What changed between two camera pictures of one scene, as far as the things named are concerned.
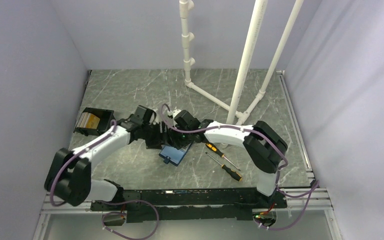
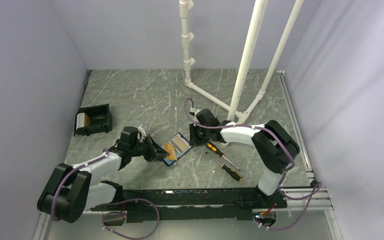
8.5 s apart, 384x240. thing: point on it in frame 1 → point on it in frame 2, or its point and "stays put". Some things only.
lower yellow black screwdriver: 233,173 stays put
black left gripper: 159,139 → 155,152
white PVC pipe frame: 236,116 stays put
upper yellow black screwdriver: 214,148 stays put
